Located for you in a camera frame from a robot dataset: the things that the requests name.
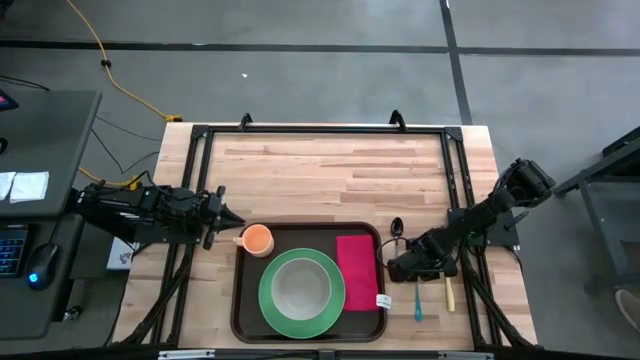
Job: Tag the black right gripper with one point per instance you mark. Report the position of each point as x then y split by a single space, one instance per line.
425 260

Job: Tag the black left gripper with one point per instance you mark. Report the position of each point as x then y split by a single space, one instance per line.
212 215

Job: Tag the orange ribbed mug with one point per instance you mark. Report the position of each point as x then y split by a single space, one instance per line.
257 239

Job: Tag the red cloth napkin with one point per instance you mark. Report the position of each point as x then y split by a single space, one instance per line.
356 272

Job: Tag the green plate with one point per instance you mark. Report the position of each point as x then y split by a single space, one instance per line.
267 310

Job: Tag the beige bowl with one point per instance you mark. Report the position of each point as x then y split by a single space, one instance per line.
301 289

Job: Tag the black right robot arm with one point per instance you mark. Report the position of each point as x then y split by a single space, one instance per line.
480 215

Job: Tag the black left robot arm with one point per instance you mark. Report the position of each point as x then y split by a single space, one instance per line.
125 205

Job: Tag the dark brown serving tray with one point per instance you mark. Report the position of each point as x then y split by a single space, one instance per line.
310 235

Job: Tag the white printed box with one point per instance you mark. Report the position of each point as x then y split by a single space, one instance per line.
120 255

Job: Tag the black computer mouse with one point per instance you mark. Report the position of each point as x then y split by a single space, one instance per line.
42 265

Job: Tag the dark metal stand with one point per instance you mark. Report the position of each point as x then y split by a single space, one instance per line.
600 172

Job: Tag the grey side desk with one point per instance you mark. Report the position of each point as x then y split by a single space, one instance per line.
50 135

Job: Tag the white paper towel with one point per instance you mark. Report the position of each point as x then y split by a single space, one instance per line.
6 185
30 186

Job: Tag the person's shoe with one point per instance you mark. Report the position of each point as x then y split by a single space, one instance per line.
630 310

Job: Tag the backlit black keyboard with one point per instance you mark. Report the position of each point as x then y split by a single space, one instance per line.
11 250

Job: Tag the black device pink screen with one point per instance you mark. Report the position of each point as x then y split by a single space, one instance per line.
7 102

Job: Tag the silver metal bracket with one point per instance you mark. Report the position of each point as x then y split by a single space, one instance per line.
465 355
185 354

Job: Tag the black aluminium rig frame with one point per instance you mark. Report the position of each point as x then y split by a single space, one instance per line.
300 129

